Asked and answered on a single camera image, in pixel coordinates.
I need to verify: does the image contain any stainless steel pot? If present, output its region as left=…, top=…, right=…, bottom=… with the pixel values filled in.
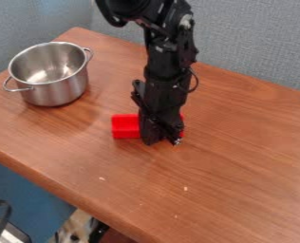
left=3, top=42, right=93, bottom=107

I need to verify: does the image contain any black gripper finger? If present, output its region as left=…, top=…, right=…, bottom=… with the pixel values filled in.
left=137, top=112, right=164, bottom=145
left=152, top=120, right=184, bottom=145

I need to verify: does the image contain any red rectangular block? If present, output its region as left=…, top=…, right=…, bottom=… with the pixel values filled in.
left=111, top=113, right=187, bottom=140

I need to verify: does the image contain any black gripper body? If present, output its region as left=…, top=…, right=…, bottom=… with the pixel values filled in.
left=131, top=75, right=191, bottom=133

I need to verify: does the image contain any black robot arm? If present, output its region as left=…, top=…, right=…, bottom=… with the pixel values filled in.
left=93, top=0, right=199, bottom=145

